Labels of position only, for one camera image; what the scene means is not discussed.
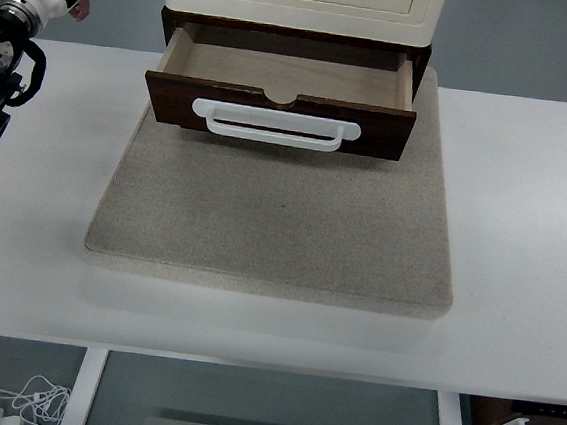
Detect dark wooden drawer white handle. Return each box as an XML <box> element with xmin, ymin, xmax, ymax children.
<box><xmin>138</xmin><ymin>19</ymin><xmax>425</xmax><ymax>165</ymax></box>

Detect cream cabinet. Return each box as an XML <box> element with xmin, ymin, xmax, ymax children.
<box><xmin>153</xmin><ymin>0</ymin><xmax>449</xmax><ymax>51</ymax></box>

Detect person's hand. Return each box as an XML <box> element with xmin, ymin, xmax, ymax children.
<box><xmin>68</xmin><ymin>0</ymin><xmax>93</xmax><ymax>24</ymax></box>

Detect grey square mat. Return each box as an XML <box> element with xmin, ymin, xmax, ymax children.
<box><xmin>78</xmin><ymin>36</ymin><xmax>477</xmax><ymax>323</ymax></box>

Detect black device with small lights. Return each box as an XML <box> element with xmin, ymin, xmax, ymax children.
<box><xmin>510</xmin><ymin>399</ymin><xmax>567</xmax><ymax>420</ymax></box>

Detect white cable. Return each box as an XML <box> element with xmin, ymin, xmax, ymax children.
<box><xmin>0</xmin><ymin>370</ymin><xmax>76</xmax><ymax>425</ymax></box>

